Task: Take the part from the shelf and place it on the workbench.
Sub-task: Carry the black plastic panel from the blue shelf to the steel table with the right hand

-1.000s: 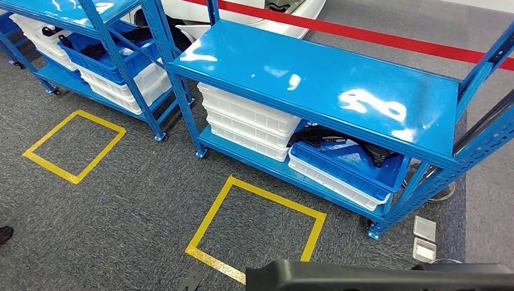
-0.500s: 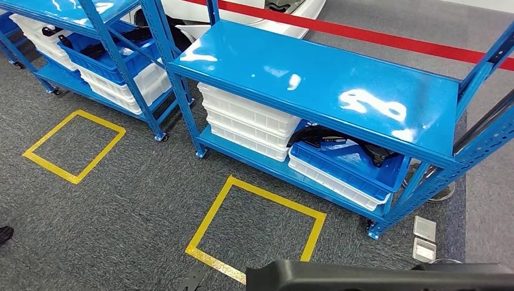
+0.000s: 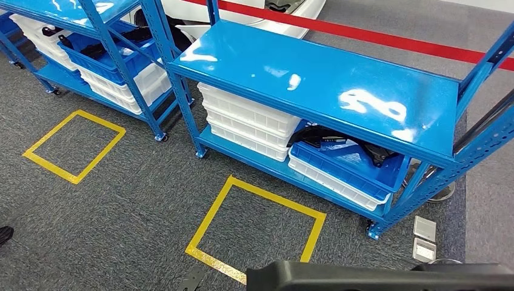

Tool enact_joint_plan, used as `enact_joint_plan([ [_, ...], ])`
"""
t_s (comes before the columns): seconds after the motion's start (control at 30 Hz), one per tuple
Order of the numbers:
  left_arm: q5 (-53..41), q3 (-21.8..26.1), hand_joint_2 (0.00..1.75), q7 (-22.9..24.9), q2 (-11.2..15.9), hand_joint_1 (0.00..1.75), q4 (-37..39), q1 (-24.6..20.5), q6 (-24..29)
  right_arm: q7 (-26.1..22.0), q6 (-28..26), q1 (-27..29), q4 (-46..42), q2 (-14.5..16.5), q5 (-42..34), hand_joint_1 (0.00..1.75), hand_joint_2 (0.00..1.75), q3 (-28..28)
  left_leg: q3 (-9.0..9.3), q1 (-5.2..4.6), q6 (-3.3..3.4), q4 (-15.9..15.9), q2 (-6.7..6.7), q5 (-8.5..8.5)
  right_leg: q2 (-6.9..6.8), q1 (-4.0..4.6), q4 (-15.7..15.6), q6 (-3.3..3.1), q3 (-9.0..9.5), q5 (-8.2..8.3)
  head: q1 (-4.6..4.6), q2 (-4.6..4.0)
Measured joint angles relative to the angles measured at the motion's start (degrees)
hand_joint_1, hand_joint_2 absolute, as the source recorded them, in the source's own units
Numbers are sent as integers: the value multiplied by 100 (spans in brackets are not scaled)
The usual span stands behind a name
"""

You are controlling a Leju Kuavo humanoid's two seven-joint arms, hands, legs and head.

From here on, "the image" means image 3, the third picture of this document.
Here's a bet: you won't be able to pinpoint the yellow floor tape square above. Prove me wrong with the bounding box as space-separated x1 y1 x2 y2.
22 109 127 186
185 175 327 286

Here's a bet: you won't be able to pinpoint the blue metal storage rack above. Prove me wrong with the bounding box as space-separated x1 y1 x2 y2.
0 0 193 142

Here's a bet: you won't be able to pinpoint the black car trim parts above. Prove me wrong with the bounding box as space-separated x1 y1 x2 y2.
58 25 155 59

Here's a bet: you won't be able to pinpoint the black plastic licence plate bracket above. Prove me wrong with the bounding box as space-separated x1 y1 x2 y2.
245 260 514 291

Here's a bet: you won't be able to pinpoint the red barrier belt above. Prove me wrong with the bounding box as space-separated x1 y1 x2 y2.
182 0 514 72

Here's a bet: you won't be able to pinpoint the small black trim part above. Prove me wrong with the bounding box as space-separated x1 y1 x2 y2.
40 25 65 39

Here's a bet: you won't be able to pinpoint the square silver floor outlet plate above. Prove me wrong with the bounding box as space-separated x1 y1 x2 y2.
412 238 437 264
413 215 437 243

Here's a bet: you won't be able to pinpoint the black robot body part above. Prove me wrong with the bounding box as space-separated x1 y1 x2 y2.
176 265 207 291

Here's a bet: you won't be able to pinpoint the blue metal rack with worktop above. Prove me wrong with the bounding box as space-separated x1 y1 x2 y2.
140 0 514 241

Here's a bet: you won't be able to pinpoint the white car body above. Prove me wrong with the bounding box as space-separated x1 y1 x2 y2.
120 0 327 40

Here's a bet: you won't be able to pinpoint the black curved car trim part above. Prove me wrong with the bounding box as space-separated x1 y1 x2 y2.
287 125 400 167

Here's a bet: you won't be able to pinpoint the stanchion with grey domed base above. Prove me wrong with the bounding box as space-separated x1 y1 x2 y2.
401 88 514 204

